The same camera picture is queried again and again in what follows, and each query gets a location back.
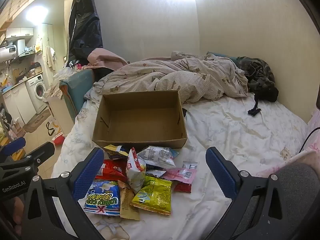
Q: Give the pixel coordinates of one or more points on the person's left hand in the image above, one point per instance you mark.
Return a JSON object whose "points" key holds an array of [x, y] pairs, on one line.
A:
{"points": [[18, 211]]}

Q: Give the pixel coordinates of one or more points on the black knit hat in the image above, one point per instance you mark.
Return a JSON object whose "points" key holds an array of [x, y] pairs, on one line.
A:
{"points": [[266, 93]]}

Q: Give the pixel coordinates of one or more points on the pink snack packet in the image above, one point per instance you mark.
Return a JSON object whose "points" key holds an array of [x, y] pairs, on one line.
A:
{"points": [[180, 175]]}

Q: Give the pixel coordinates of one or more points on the white floral bed sheet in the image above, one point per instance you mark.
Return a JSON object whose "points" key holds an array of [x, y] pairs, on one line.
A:
{"points": [[237, 135]]}

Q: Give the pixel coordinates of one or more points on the checkered bear print quilt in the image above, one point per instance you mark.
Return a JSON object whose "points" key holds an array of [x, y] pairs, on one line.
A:
{"points": [[175, 77]]}

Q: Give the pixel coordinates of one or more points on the hanging towel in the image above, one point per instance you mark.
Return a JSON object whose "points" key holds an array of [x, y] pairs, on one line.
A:
{"points": [[50, 57]]}

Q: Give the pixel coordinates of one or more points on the small white sachet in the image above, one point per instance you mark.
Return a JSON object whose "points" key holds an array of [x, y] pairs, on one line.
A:
{"points": [[155, 173]]}

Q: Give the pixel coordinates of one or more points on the brown floor mat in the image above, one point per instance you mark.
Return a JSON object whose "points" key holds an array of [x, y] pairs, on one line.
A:
{"points": [[37, 121]]}

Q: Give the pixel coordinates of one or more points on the white water heater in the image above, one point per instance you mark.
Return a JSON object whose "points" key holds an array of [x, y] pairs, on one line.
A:
{"points": [[7, 53]]}

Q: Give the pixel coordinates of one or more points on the brown cardboard box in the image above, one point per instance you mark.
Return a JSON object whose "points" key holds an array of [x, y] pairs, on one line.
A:
{"points": [[140, 120]]}

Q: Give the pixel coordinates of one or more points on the white washing machine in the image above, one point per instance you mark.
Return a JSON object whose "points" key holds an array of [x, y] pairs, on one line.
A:
{"points": [[37, 91]]}

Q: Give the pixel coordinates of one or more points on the red snack packet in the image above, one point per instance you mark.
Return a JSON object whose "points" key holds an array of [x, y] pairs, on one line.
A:
{"points": [[112, 170]]}

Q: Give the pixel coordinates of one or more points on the black hanging plastic bag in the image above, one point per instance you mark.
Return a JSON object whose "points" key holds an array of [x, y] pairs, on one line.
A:
{"points": [[85, 22]]}

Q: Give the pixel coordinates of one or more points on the white base cabinet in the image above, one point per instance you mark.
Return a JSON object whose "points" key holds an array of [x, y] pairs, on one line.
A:
{"points": [[17, 103]]}

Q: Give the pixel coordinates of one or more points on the camouflage garment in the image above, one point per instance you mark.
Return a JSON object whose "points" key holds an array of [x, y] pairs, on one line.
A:
{"points": [[257, 72]]}

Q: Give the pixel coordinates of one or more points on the pink printed cloth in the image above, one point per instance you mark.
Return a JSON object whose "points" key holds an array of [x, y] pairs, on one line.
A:
{"points": [[292, 160]]}

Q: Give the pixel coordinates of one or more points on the black cloth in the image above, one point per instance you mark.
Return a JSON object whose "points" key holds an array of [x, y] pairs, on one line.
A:
{"points": [[184, 112]]}

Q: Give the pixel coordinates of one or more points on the blue snack packet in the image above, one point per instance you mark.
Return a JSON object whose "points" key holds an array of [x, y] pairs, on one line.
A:
{"points": [[102, 197]]}

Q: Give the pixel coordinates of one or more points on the grey fuzzy cloth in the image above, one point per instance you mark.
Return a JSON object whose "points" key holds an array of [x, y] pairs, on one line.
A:
{"points": [[297, 177]]}

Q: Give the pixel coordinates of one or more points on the white printed packet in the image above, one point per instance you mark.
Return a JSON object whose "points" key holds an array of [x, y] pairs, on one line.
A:
{"points": [[157, 156]]}

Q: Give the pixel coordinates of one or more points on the white wall cabinet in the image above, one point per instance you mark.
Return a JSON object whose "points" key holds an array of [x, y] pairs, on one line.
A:
{"points": [[20, 32]]}

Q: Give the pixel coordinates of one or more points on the red bag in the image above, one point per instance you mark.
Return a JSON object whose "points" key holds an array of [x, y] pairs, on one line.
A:
{"points": [[59, 140]]}

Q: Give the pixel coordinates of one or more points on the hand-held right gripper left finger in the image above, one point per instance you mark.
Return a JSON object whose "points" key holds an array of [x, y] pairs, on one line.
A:
{"points": [[87, 177]]}

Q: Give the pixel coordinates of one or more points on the teal pillow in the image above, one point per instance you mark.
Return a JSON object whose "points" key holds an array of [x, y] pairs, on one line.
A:
{"points": [[222, 56]]}

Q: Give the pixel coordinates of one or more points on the yellow snack packet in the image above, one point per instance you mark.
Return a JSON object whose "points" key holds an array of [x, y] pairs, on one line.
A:
{"points": [[152, 197]]}

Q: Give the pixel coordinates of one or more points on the teal chair cushion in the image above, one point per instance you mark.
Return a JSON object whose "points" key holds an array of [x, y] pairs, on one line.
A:
{"points": [[77, 90]]}

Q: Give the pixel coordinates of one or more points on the brown snack packet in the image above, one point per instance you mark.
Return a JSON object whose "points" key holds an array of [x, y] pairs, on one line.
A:
{"points": [[128, 205]]}

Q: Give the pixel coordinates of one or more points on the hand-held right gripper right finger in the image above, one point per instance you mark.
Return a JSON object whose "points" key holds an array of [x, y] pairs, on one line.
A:
{"points": [[221, 175]]}

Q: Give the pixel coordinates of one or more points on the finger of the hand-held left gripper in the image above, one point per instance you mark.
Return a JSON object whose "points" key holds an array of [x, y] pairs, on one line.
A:
{"points": [[15, 145], [42, 152]]}

